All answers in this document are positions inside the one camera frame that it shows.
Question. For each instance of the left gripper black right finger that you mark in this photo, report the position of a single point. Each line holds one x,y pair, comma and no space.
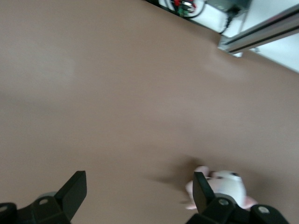
203,198

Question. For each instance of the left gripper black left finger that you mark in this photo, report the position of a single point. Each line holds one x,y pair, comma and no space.
70,196

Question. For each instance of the small white pink plush toy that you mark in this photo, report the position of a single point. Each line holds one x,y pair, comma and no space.
231,184

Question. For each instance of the white table border panel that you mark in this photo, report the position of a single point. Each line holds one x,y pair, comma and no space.
287,54

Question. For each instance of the aluminium camera post with bracket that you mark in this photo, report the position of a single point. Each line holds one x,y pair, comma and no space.
257,35

